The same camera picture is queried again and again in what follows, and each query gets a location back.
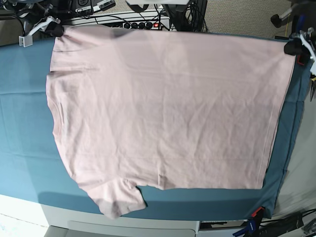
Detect orange black clamp upper right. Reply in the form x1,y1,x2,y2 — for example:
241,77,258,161
297,54,310,66

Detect blue clamp top right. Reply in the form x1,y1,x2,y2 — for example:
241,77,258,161
289,14,306,40

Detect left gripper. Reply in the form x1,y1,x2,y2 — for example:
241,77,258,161
284,27,316,59

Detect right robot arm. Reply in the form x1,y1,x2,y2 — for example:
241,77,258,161
0,0,64,37

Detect pink T-shirt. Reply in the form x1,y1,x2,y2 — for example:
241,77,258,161
46,25,295,219

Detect black caster wheel leg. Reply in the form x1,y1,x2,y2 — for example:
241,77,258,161
270,0,305,28

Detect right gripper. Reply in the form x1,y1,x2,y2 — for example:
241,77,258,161
31,16,64,37

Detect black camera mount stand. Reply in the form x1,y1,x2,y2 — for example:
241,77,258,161
162,4,192,32

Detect black pliers right edge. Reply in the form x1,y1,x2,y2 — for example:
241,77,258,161
310,79,316,102

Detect orange black clamp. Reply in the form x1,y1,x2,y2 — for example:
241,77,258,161
251,206,265,218
297,54,310,66

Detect teal table cloth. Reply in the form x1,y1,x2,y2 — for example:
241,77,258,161
0,39,311,221

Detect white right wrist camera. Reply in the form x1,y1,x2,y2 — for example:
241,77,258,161
19,35,33,47

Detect orange black clamp lower right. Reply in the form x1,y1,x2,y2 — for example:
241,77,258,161
251,206,265,218

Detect white power strip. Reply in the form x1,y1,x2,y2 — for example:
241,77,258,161
64,11,176,31

